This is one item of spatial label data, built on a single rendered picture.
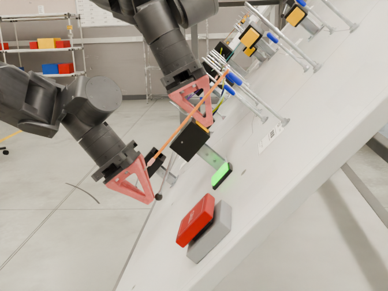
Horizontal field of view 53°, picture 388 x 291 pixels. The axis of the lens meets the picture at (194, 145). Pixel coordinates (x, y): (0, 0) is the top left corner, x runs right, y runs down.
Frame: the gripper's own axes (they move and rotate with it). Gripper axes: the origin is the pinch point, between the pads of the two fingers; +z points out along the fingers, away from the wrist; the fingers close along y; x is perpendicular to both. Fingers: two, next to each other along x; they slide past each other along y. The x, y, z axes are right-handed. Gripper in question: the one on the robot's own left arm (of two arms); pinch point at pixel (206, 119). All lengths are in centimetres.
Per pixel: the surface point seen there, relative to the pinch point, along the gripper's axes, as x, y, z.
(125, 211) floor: 99, 220, 58
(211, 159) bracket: 2.3, -1.0, 6.1
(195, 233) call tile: 5.2, -25.0, 7.4
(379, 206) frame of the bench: -30, 44, 49
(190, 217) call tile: 5.3, -22.9, 6.3
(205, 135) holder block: 1.2, -2.2, 2.0
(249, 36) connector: -18, 46, -10
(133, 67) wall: 123, 748, -84
